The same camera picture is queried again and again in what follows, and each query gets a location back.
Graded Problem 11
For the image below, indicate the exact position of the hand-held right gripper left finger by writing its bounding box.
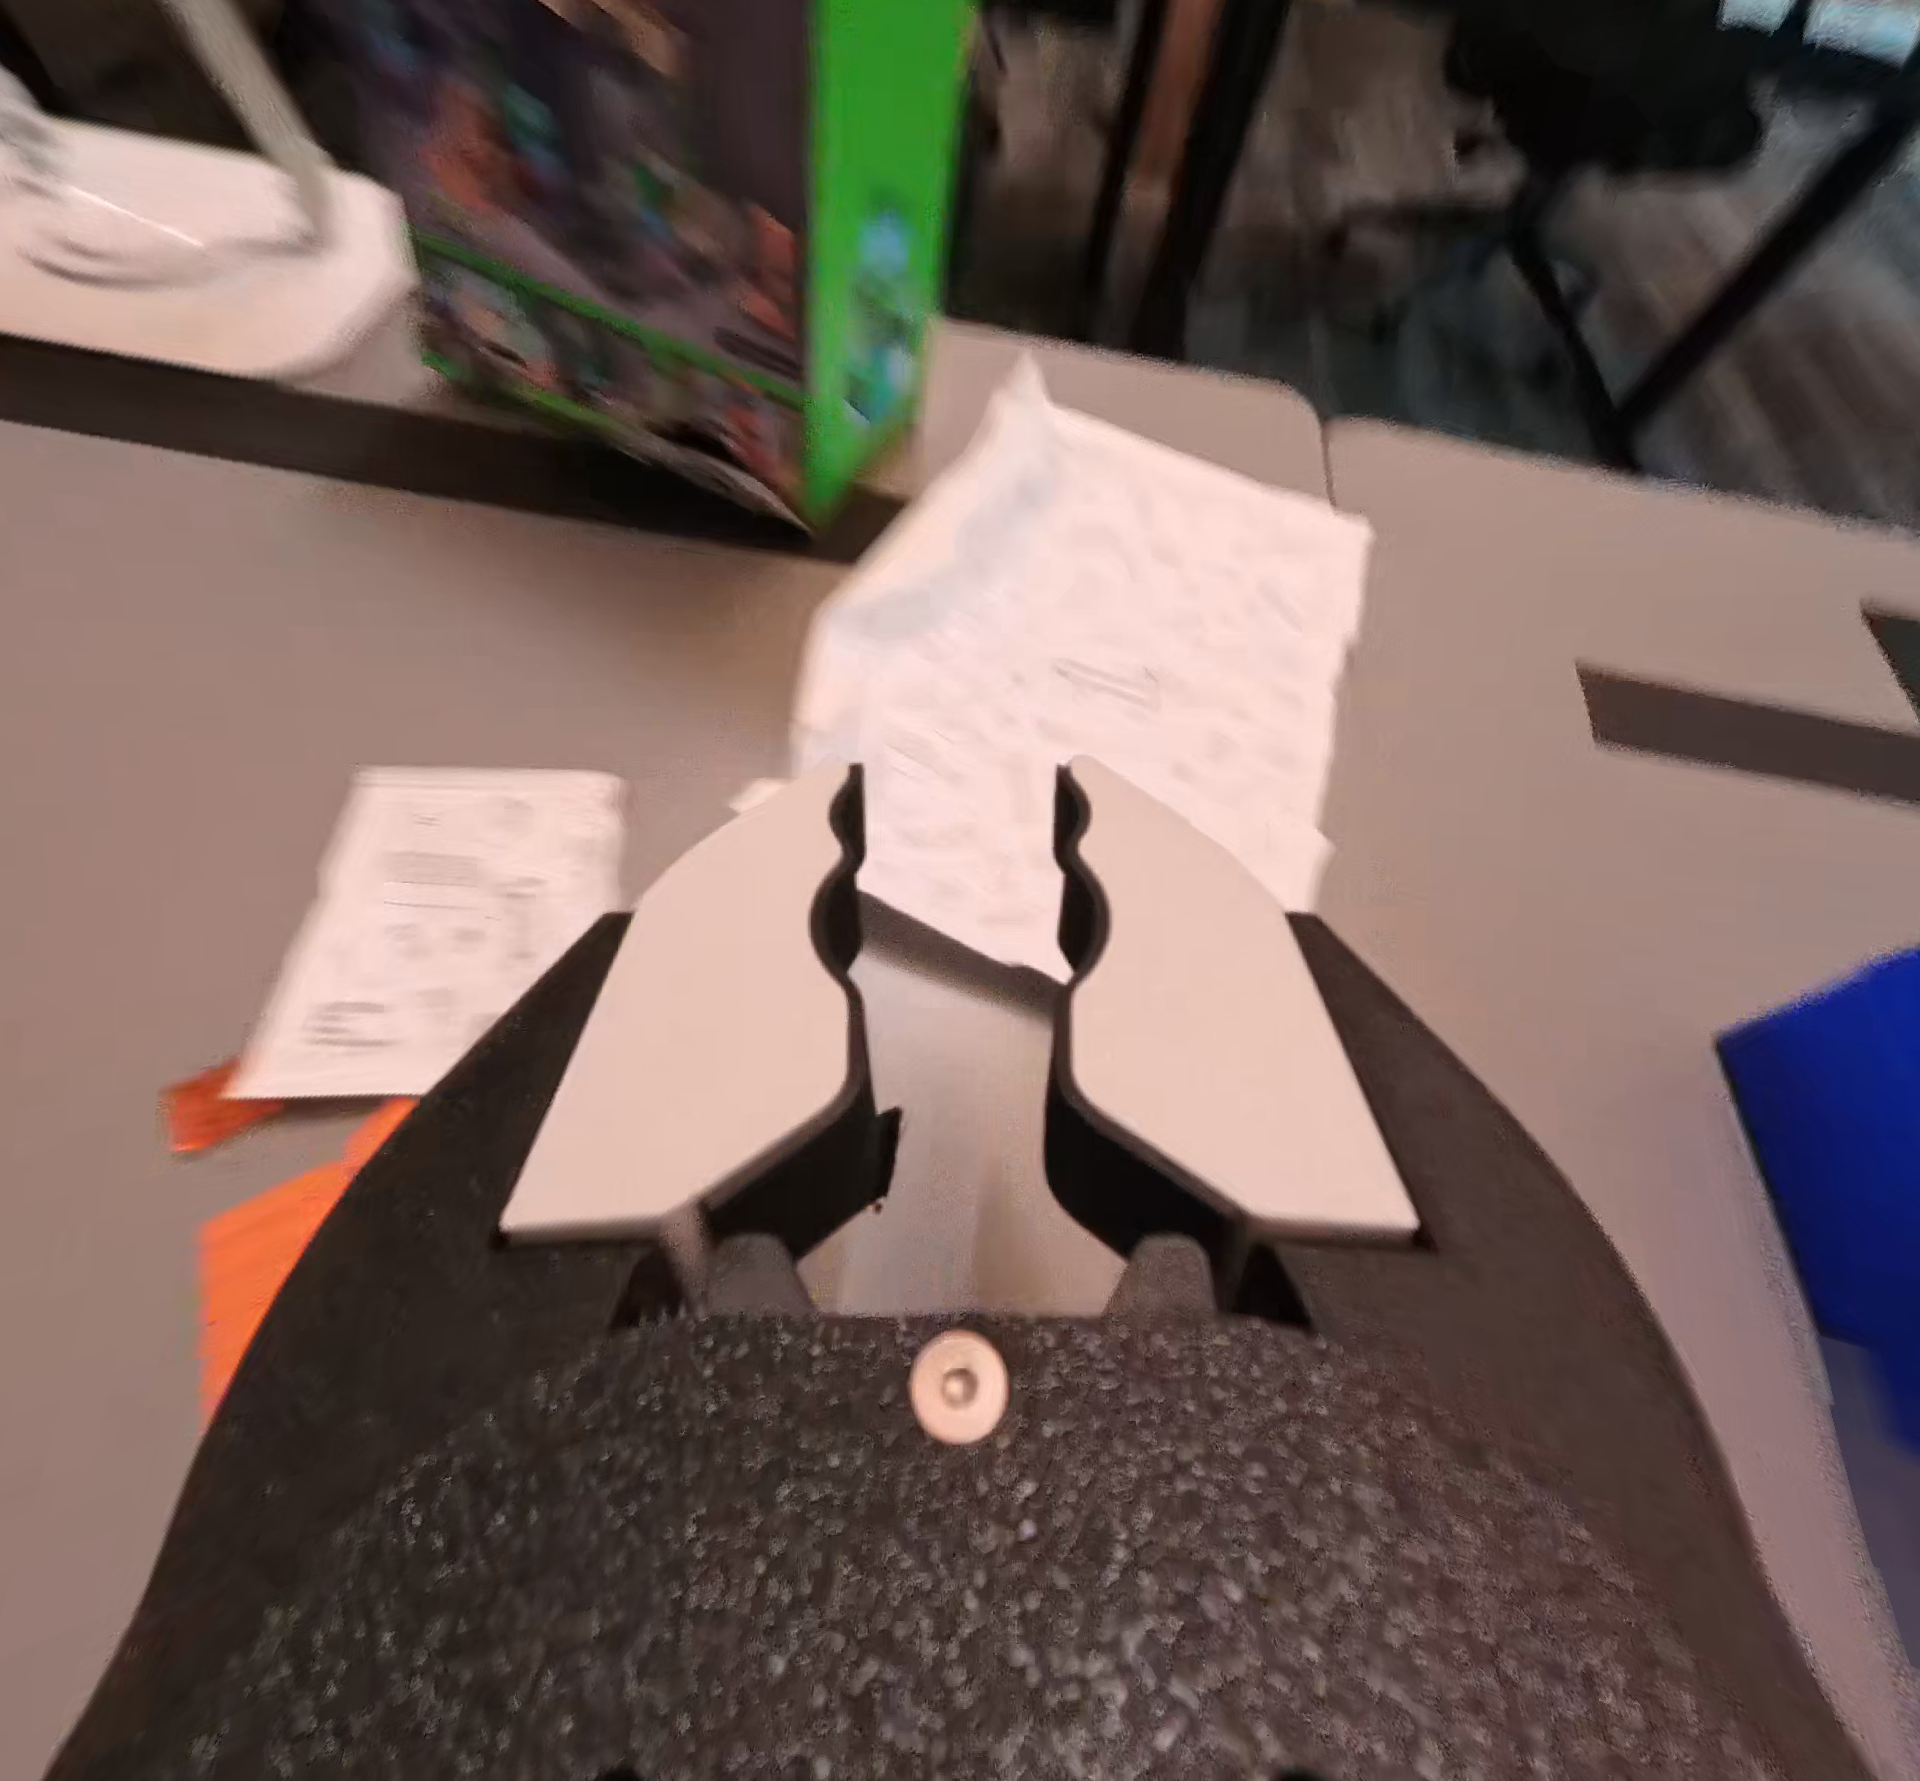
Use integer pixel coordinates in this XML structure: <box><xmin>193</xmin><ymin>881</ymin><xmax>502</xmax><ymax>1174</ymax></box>
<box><xmin>499</xmin><ymin>757</ymin><xmax>904</xmax><ymax>1298</ymax></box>

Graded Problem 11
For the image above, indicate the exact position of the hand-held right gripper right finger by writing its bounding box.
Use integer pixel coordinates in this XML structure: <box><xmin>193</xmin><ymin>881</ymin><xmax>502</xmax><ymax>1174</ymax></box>
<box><xmin>1044</xmin><ymin>756</ymin><xmax>1420</xmax><ymax>1249</ymax></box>

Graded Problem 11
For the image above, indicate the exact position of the white paper bag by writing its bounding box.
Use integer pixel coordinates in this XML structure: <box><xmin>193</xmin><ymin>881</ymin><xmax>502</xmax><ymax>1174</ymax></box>
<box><xmin>223</xmin><ymin>766</ymin><xmax>629</xmax><ymax>1108</ymax></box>
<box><xmin>728</xmin><ymin>351</ymin><xmax>1377</xmax><ymax>985</ymax></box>

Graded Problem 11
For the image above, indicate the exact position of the large orange lego plate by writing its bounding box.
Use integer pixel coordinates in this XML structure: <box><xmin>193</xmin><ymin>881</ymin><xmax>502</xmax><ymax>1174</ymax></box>
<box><xmin>193</xmin><ymin>1097</ymin><xmax>422</xmax><ymax>1426</ymax></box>

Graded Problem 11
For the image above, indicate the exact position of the small orange lego plate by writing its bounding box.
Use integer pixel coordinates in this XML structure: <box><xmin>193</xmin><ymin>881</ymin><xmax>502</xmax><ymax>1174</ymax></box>
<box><xmin>155</xmin><ymin>1058</ymin><xmax>251</xmax><ymax>1156</ymax></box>

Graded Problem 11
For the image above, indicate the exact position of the lego set box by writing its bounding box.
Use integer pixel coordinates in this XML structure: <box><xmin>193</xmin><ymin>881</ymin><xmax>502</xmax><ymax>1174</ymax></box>
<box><xmin>306</xmin><ymin>0</ymin><xmax>994</xmax><ymax>535</ymax></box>

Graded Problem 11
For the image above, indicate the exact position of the flat white paper bag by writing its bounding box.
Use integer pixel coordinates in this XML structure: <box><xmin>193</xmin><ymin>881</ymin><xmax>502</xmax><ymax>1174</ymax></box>
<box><xmin>223</xmin><ymin>766</ymin><xmax>629</xmax><ymax>1108</ymax></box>

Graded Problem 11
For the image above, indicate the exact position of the blue plastic bin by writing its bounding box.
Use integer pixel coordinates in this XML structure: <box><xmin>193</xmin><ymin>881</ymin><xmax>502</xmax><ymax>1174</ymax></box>
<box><xmin>1713</xmin><ymin>945</ymin><xmax>1920</xmax><ymax>1456</ymax></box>

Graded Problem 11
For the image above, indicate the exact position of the white stand base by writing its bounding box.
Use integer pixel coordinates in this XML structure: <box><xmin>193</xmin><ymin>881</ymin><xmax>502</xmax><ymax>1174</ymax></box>
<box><xmin>0</xmin><ymin>0</ymin><xmax>422</xmax><ymax>381</ymax></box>

